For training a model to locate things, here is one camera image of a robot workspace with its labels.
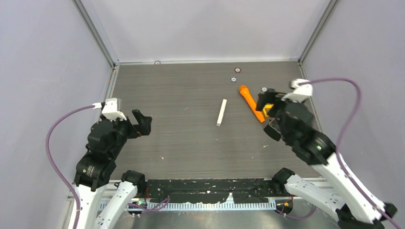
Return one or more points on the yellow triangular plastic frame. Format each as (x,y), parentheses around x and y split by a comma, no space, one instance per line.
(266,110)

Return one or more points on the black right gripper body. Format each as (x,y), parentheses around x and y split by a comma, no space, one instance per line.
(283,130)

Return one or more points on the white remote control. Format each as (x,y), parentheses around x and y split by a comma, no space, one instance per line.
(221,113)

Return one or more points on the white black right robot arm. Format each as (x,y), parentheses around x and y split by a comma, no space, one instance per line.
(353,206)

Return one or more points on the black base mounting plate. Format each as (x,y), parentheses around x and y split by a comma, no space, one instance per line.
(211,191)

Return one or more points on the black yellow metronome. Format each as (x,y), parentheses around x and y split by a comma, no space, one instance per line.
(272,130)

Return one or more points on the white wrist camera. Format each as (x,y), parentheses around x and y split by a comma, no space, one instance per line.
(110,109)
(302,90)

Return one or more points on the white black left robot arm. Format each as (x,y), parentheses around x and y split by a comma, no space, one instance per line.
(93,171)

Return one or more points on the orange toy microphone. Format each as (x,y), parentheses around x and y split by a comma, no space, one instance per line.
(245,93)

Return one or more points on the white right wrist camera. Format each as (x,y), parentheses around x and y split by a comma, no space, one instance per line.
(302,90)

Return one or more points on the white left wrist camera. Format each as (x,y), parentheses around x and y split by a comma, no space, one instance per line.
(110,109)

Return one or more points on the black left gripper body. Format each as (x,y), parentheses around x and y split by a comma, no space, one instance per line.
(121,126)

